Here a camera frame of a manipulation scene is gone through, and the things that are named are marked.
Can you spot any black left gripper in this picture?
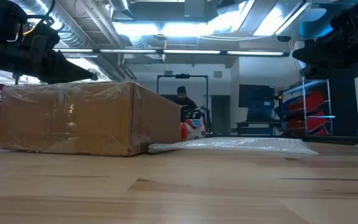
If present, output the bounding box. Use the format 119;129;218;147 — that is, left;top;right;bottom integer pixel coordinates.
0;39;99;85

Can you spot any taped brown cardboard box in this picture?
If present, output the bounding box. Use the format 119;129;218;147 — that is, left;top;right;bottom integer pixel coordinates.
0;81;182;157

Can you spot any metal rack with red bins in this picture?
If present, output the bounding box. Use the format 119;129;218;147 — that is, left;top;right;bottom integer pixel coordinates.
275;79;336;136

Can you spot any black monitor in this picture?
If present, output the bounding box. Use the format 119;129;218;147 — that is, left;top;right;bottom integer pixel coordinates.
238;83;276;123

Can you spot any dark desk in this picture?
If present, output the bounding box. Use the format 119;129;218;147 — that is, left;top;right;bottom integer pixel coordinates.
231;120;284;136

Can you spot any grey door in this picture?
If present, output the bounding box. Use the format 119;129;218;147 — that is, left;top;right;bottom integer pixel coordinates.
211;95;231;135

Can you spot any person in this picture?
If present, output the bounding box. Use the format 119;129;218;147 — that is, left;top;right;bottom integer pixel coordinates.
165;86;213;133

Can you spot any long LED light bar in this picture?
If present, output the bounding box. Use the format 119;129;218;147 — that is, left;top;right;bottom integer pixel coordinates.
53;48;291;58

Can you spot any clear bubble wrap bag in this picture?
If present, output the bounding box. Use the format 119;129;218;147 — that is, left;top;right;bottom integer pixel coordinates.
147;136;319;156

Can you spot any small red blue package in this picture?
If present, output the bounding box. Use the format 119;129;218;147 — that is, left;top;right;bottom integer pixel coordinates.
180;118;207;141

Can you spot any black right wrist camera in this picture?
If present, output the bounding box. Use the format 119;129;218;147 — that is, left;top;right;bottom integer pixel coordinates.
329;7;358;43

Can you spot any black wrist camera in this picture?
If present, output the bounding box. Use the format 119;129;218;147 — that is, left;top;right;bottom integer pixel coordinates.
29;22;61;65
329;7;358;43

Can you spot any silver ventilation duct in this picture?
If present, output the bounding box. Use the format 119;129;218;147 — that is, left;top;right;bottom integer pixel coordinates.
11;0;105;49

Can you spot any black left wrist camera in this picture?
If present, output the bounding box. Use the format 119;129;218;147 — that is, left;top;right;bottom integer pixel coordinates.
29;22;61;65

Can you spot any distant black station frame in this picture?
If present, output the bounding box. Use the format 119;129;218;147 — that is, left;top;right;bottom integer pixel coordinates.
156;73;209;108

